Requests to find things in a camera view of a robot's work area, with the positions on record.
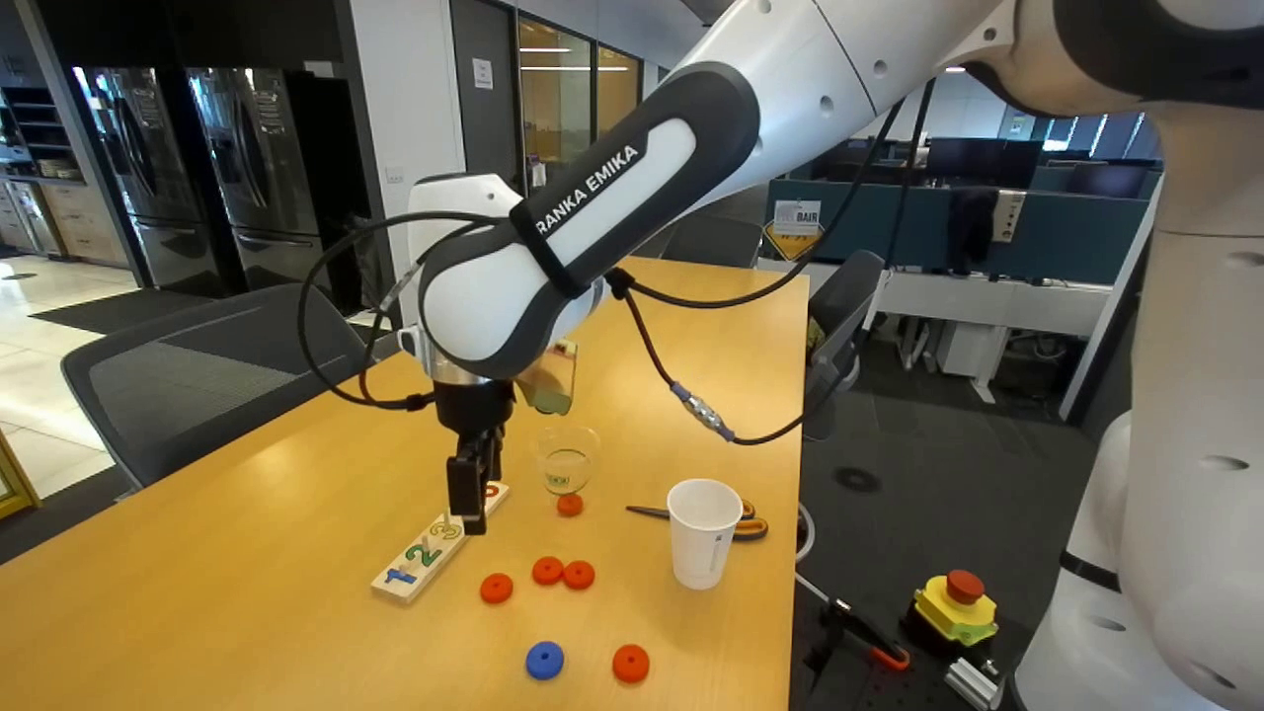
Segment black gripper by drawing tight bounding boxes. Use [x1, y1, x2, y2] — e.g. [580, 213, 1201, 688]
[432, 375, 517, 538]

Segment blue disc with hole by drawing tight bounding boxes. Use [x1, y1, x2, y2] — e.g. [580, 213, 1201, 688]
[523, 634, 568, 683]

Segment transparent plastic cup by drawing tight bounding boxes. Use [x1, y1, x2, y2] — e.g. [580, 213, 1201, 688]
[535, 414, 604, 520]

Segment white paper cup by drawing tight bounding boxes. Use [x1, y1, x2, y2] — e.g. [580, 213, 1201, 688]
[665, 475, 746, 592]

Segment wooden number puzzle board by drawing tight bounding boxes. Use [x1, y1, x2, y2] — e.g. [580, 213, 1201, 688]
[367, 476, 514, 609]

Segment grey mesh office chair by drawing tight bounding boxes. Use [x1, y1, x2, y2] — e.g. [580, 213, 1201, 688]
[54, 281, 380, 495]

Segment dark glass door cabinet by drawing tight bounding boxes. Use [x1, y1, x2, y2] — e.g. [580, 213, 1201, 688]
[73, 57, 341, 296]

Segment white yellow sign board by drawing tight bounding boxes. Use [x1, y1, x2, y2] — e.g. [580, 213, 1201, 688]
[767, 193, 831, 263]

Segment dark office chair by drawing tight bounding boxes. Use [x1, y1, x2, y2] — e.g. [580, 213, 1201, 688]
[802, 250, 888, 406]

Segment yellow framed board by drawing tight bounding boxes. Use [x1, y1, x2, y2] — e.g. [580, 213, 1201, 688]
[0, 430, 45, 525]

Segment beige drawer cabinet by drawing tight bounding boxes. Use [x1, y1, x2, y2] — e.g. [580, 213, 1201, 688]
[33, 173, 136, 273]

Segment yellow red emergency stop button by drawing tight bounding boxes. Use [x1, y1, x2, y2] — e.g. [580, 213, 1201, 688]
[908, 566, 1005, 651]

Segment grey metal block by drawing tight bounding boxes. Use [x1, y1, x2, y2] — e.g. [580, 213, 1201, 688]
[941, 651, 1010, 711]

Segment white office desk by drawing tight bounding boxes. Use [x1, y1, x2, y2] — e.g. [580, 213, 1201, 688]
[867, 267, 1124, 426]

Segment blue desk partition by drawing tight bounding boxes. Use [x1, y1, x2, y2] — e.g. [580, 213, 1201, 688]
[767, 134, 1170, 287]

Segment black looping cable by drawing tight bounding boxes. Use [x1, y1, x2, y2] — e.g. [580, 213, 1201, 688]
[293, 208, 528, 414]

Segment black cable with connector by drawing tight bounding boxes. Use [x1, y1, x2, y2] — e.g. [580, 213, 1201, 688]
[600, 76, 946, 449]

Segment black orange handled scissors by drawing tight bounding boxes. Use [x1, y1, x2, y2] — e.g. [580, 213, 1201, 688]
[625, 496, 776, 543]

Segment black tool with red handle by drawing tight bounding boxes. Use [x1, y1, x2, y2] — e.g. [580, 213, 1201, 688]
[802, 595, 916, 680]

